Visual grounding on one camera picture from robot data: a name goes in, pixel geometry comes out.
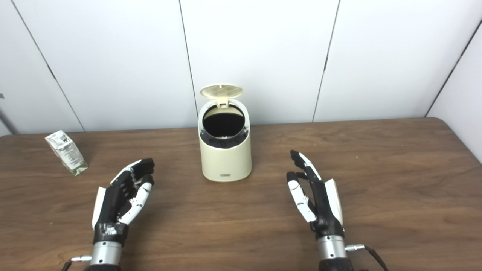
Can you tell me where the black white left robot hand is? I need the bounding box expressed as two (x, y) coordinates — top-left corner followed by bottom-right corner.
(92, 158), (155, 246)

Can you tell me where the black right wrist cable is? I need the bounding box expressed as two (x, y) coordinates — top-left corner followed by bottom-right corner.
(345, 244), (389, 271)

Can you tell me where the round cream bin lid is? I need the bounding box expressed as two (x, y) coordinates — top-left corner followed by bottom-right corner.
(200, 84), (244, 109)

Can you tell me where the white green milk carton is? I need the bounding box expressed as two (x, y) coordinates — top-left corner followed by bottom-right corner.
(45, 130), (88, 177)

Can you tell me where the cream-colored bin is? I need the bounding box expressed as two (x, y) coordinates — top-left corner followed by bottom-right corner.
(198, 84), (252, 183)

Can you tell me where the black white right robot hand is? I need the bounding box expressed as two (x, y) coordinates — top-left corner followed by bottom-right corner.
(286, 150), (346, 239)

